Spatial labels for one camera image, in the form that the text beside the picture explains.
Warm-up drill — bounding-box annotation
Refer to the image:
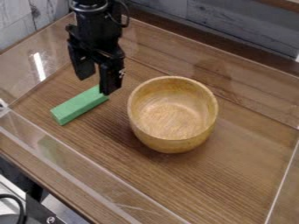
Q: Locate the clear acrylic tray wall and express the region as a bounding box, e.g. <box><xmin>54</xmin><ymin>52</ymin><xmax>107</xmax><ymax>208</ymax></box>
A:
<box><xmin>0</xmin><ymin>14</ymin><xmax>299</xmax><ymax>224</ymax></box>

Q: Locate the black metal mount with bolt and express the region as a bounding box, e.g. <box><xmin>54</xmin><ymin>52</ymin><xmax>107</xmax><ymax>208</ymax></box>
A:
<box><xmin>25</xmin><ymin>201</ymin><xmax>66</xmax><ymax>224</ymax></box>

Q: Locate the green rectangular block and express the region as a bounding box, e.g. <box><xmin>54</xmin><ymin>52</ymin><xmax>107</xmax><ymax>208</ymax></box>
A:
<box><xmin>51</xmin><ymin>85</ymin><xmax>109</xmax><ymax>126</ymax></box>

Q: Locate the black cable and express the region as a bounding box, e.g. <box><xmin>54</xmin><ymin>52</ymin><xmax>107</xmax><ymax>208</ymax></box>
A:
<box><xmin>0</xmin><ymin>193</ymin><xmax>27</xmax><ymax>224</ymax></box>

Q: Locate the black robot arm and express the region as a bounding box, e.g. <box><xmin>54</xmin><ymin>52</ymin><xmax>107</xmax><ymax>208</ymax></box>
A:
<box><xmin>66</xmin><ymin>0</ymin><xmax>131</xmax><ymax>95</ymax></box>

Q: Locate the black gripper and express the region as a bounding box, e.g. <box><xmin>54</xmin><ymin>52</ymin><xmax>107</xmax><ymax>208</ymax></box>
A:
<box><xmin>66</xmin><ymin>8</ymin><xmax>127</xmax><ymax>95</ymax></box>

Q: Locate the brown wooden bowl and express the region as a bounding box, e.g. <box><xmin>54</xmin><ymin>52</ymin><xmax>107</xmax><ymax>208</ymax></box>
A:
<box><xmin>127</xmin><ymin>76</ymin><xmax>221</xmax><ymax>154</ymax></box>

